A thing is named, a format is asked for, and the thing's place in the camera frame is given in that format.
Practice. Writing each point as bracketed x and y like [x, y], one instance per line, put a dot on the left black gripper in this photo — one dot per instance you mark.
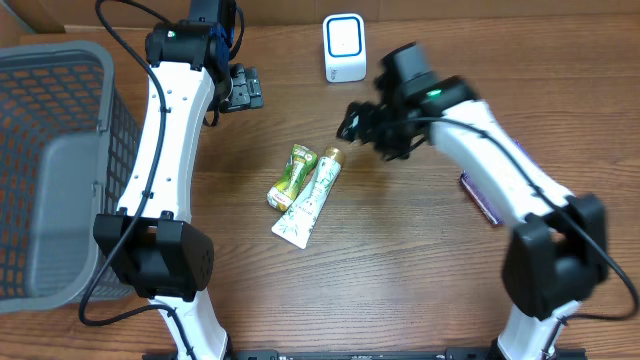
[245, 89]

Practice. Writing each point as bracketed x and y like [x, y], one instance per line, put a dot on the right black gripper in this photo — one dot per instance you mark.
[363, 129]

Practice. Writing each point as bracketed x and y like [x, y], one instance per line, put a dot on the grey plastic shopping basket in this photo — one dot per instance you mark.
[68, 146]

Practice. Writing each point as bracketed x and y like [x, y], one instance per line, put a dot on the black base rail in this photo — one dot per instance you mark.
[456, 353]

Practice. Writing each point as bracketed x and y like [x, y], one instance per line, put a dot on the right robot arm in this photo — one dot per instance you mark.
[555, 257]

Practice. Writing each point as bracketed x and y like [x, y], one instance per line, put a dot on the white tube with gold cap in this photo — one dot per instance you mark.
[297, 223]

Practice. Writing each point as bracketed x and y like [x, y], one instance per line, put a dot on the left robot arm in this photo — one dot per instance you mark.
[150, 243]

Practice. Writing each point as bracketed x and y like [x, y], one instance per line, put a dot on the white barcode scanner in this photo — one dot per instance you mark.
[344, 48]

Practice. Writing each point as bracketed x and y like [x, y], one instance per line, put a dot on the purple sanitary pad pack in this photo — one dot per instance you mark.
[480, 197]

